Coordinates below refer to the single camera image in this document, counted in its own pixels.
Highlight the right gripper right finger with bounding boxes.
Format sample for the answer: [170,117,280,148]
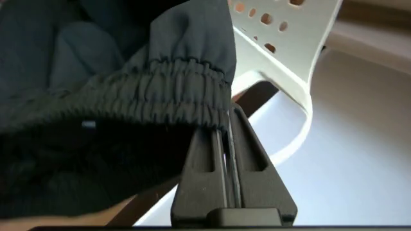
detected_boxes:
[227,102,298,226]

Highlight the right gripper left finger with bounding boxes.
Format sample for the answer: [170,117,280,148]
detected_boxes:
[171,126,237,226]

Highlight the black garment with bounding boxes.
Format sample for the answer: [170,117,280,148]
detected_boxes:
[0,0,238,221]

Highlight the white laundry basket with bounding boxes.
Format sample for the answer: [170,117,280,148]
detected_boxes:
[226,0,344,167]

